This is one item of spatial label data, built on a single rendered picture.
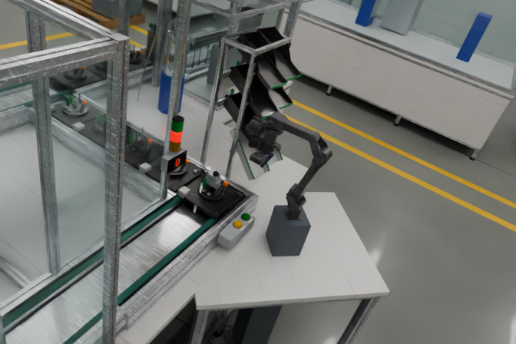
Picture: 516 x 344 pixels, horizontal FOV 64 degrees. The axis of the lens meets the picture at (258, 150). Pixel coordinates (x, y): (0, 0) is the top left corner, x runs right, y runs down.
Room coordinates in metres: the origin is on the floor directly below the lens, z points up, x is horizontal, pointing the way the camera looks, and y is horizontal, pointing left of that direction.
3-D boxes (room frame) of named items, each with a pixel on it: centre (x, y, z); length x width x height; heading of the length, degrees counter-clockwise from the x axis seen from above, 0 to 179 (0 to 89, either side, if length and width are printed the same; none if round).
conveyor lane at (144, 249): (1.32, 0.31, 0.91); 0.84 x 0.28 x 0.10; 157
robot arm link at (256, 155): (1.55, -0.04, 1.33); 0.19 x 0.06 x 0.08; 156
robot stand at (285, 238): (1.47, -0.23, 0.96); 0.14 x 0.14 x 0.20; 22
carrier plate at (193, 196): (1.59, 0.17, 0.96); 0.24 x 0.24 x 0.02; 67
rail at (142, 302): (1.27, 0.14, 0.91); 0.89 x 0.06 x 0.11; 157
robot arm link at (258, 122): (1.57, 0.00, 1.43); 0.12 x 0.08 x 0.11; 68
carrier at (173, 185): (1.69, 0.40, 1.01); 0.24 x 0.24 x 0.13; 67
